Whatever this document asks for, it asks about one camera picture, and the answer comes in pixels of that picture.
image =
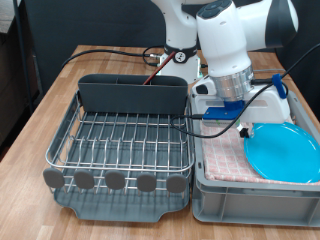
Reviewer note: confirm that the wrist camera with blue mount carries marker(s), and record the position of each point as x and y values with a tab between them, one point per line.
221	113

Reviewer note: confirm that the black backdrop curtain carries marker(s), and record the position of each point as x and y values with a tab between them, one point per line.
100	23

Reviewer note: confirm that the brown wooden spoon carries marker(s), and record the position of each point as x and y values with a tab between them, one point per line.
156	70

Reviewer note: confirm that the grey drain tray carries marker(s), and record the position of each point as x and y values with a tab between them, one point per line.
110	208

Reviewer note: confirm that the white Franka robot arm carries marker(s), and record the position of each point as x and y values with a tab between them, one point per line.
223	40

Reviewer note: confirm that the blue plastic plate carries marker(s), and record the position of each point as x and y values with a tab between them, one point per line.
283	153

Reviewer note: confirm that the pink checkered towel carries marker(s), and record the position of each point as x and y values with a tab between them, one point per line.
223	156

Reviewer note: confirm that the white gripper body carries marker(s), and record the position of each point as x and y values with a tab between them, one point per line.
266	110

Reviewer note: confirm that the dark grey utensil holder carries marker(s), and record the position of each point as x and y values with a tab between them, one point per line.
133	96

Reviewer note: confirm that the dark metal pole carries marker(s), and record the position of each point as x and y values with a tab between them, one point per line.
20	50

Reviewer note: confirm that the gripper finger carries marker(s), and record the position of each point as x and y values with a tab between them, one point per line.
244	132
252	132

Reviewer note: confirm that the grey plastic crate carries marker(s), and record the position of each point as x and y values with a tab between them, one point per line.
253	206

